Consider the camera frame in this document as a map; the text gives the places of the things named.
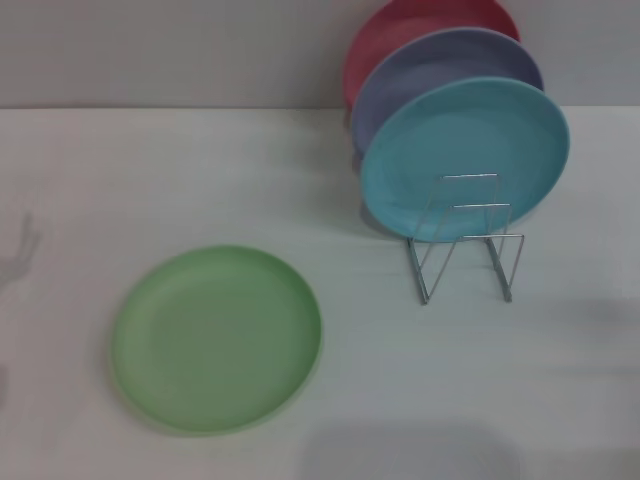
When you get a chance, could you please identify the green plastic plate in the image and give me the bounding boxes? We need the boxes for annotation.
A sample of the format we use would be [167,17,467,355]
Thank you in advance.
[110,243,324,437]

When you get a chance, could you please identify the purple plastic plate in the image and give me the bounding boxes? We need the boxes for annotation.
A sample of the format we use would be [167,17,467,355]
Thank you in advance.
[349,27,545,151]

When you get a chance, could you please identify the silver wire plate rack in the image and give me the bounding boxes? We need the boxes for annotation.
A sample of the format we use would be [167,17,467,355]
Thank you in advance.
[407,172,526,306]

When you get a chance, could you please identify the blue plastic plate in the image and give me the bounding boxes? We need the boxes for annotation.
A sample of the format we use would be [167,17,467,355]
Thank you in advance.
[359,75,571,244]

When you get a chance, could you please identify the red plastic plate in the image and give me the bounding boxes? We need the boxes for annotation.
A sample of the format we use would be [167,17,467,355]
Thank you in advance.
[342,0,521,114]

